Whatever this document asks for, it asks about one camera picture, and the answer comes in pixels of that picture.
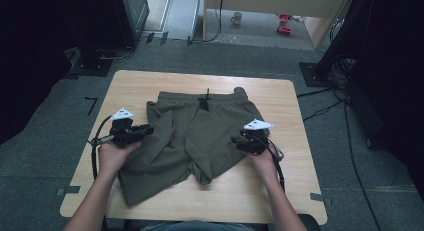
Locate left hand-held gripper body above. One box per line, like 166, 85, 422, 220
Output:
109, 107, 136, 149

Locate grey tape strip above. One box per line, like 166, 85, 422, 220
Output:
309, 192, 333, 206
55, 185, 82, 196

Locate olive green shorts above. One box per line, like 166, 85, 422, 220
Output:
117, 87, 268, 207

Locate thick black floor cable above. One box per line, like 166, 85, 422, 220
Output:
97, 45, 136, 61

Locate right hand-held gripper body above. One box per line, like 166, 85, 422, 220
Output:
241, 118, 275, 156

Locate black metal stand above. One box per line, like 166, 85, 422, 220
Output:
298, 0, 371, 89

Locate right hand-held gripper black cable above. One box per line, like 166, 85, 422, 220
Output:
258, 136, 286, 193

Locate hand-held gripper black cable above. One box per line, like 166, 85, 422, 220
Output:
258, 136, 286, 193
87, 114, 116, 181

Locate beige mug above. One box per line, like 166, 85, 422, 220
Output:
230, 11, 244, 26

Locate black hanging cable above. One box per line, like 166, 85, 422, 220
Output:
187, 0, 225, 45

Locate person's right hand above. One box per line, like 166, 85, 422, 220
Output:
243, 147, 279, 184

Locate left hand-held gripper black cable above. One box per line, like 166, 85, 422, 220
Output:
87, 114, 116, 181

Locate black flat stand base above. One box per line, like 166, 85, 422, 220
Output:
69, 46, 114, 77

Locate long black floor cable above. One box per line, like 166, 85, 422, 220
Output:
343, 100, 382, 231

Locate person's left hand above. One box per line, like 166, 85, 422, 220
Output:
97, 141, 142, 179

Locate person's grey clothing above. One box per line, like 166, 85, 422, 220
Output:
125, 218, 269, 231

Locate black cabinet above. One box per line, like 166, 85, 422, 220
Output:
109, 0, 150, 49

